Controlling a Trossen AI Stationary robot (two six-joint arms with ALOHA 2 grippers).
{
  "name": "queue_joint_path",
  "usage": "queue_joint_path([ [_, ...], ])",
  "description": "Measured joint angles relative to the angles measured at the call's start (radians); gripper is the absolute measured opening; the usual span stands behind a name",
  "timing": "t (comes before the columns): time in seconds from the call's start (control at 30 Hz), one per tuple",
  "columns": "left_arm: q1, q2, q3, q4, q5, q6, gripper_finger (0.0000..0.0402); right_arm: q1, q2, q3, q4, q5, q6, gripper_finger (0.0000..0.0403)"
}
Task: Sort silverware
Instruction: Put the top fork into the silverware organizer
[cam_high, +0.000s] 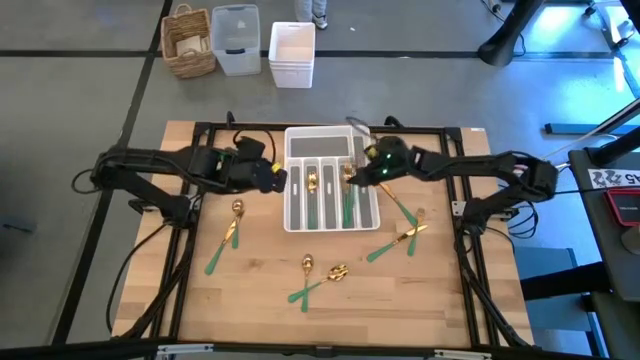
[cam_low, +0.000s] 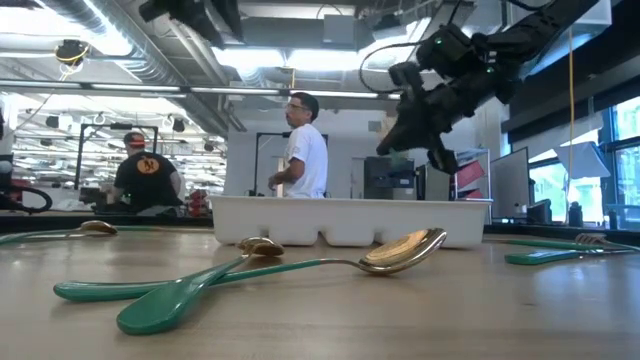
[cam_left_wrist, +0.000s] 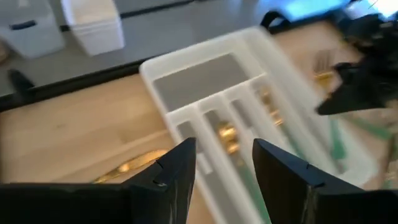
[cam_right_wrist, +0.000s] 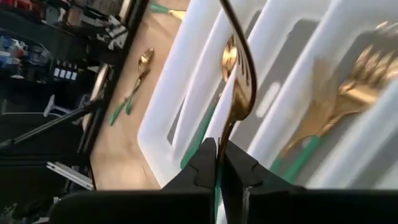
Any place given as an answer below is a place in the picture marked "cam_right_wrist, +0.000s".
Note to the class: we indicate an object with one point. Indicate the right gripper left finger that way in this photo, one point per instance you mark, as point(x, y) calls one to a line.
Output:
point(155, 208)

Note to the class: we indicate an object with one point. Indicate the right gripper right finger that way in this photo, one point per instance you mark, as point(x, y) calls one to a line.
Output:
point(280, 208)

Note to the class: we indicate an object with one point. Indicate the black rod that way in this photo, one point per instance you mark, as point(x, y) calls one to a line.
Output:
point(46, 127)

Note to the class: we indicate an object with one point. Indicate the black white button strip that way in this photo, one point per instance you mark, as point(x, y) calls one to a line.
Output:
point(65, 74)

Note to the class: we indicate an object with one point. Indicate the white cutlery tray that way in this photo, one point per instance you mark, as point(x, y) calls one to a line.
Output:
point(192, 46)

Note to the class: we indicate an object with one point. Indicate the silver bracket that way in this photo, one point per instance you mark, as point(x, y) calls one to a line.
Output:
point(71, 175)

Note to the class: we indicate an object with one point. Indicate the black aluminium table frame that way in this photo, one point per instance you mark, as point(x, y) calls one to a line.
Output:
point(132, 18)

